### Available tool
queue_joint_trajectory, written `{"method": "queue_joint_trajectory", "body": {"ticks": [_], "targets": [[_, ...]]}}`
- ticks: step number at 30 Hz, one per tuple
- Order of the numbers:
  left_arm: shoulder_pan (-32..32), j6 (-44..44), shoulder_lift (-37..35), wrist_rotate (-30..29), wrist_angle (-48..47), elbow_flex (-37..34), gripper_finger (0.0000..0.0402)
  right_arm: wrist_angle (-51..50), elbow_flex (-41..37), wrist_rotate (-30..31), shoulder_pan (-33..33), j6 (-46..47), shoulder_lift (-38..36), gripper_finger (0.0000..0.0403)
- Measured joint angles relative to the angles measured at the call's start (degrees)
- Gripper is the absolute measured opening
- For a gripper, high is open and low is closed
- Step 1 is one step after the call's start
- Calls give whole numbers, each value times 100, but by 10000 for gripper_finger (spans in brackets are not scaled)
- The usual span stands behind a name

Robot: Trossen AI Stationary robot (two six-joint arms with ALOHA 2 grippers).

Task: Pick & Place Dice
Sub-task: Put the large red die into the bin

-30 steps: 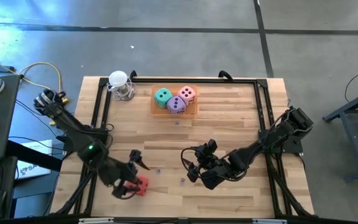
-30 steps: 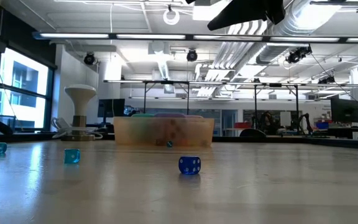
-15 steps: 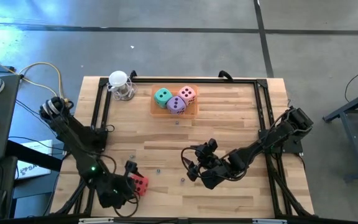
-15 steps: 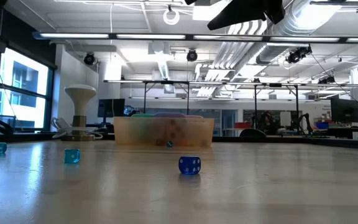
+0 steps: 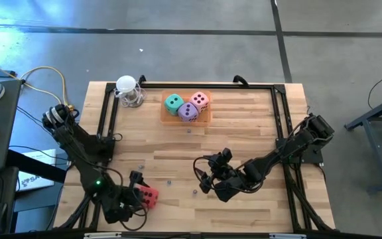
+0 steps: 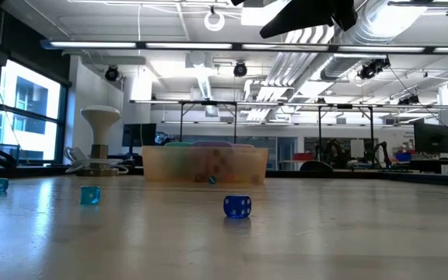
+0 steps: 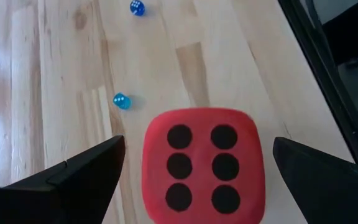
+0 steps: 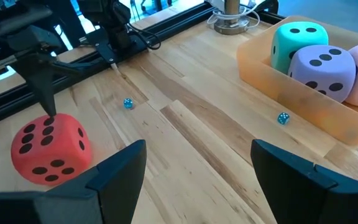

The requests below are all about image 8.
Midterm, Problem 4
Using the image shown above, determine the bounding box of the large red foam die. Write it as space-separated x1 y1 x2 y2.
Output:
10 113 93 187

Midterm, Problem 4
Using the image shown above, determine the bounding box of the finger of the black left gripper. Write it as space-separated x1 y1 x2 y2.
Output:
12 55 83 118

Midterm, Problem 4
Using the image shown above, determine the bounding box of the white mushroom table lamp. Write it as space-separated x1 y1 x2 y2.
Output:
212 0 251 35

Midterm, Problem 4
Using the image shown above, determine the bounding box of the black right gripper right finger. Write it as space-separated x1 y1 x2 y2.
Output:
250 139 358 224

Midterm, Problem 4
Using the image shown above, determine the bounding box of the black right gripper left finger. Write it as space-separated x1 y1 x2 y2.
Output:
0 139 147 224

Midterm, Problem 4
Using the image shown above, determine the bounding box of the orange translucent plastic bin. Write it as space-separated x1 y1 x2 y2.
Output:
236 15 358 147

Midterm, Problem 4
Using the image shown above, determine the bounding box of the large purple foam die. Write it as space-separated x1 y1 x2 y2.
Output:
287 44 357 103

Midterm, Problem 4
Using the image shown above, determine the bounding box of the black aluminium table frame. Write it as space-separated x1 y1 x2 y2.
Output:
0 0 287 125

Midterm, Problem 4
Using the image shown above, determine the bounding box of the large green foam die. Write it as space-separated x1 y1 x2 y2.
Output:
270 21 329 75

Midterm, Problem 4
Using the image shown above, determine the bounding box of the white lamp cable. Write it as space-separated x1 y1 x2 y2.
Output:
206 4 261 30

